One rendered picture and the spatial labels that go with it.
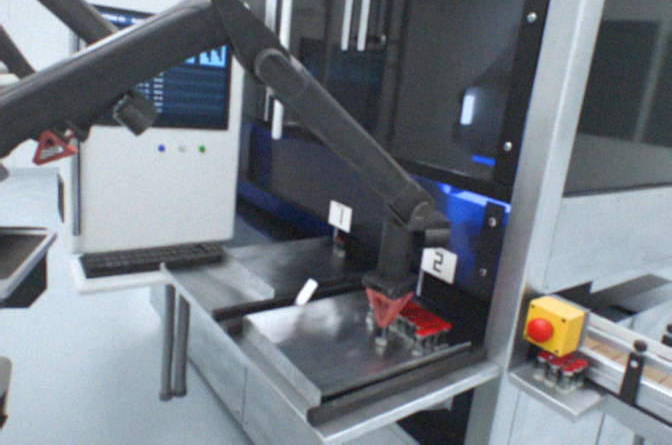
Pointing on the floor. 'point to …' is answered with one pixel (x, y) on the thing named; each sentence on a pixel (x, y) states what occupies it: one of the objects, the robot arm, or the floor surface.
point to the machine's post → (540, 176)
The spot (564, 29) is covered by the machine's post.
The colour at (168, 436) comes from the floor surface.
